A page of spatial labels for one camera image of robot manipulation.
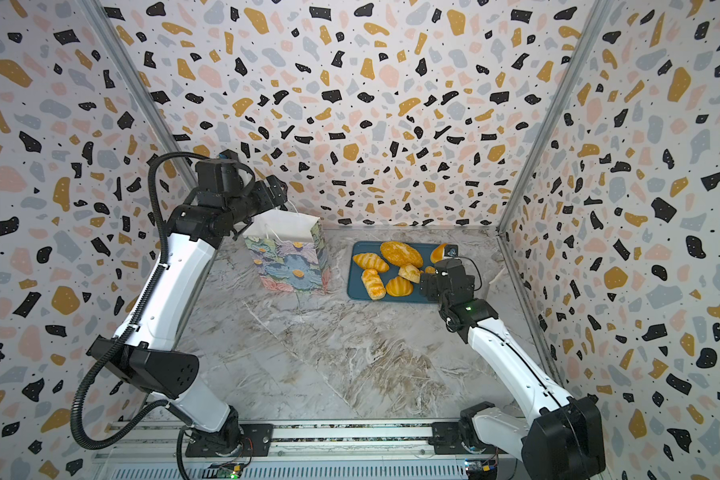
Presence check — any pale muffin bread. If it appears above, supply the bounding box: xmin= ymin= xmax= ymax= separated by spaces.
xmin=398 ymin=264 xmax=422 ymax=284

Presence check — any floral paper gift bag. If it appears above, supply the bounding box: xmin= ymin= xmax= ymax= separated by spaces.
xmin=243 ymin=210 xmax=329 ymax=292

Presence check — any braided yellow pastry bread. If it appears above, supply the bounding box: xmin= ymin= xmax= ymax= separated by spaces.
xmin=361 ymin=269 xmax=387 ymax=301

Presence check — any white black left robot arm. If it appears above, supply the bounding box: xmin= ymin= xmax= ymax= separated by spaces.
xmin=70 ymin=156 xmax=287 ymax=456

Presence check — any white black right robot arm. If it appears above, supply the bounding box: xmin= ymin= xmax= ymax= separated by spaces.
xmin=420 ymin=258 xmax=606 ymax=479

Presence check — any shell shaped orange bread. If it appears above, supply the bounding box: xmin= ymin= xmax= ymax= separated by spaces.
xmin=385 ymin=276 xmax=414 ymax=298

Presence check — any large oval seeded bread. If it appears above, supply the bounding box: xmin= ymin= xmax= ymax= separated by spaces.
xmin=380 ymin=241 xmax=424 ymax=268

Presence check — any striped croissant bread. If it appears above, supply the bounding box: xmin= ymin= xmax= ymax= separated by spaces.
xmin=352 ymin=252 xmax=390 ymax=273

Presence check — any small round orange bun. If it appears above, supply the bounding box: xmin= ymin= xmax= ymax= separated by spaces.
xmin=430 ymin=244 xmax=447 ymax=265

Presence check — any teal rectangular tray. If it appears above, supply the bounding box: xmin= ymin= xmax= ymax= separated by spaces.
xmin=346 ymin=241 xmax=458 ymax=304

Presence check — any circuit board right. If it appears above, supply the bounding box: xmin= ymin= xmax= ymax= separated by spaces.
xmin=464 ymin=459 xmax=498 ymax=480

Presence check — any green circuit board left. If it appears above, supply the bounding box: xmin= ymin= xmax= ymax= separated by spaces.
xmin=208 ymin=463 xmax=245 ymax=480

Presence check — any black corrugated cable conduit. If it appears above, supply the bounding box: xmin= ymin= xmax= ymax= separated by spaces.
xmin=70 ymin=151 xmax=211 ymax=451

